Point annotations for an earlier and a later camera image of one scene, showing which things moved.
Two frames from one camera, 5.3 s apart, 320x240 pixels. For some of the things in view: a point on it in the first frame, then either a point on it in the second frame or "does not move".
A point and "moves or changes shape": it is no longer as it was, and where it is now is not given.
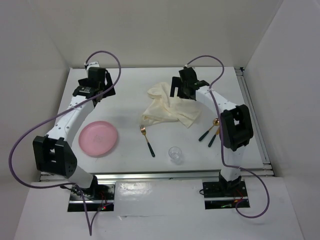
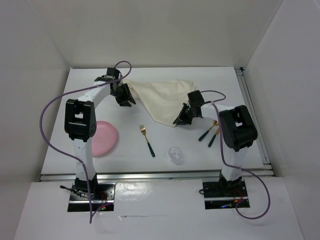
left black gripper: [108, 81] → [122, 101]
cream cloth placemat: [165, 108] moves or changes shape
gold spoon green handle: [216, 122] does not move
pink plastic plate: [97, 138] does not move
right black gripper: [176, 83] → [182, 117]
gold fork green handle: [143, 130] does not move
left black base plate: [99, 198] does not move
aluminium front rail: [200, 176] does not move
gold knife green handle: [214, 137] does not move
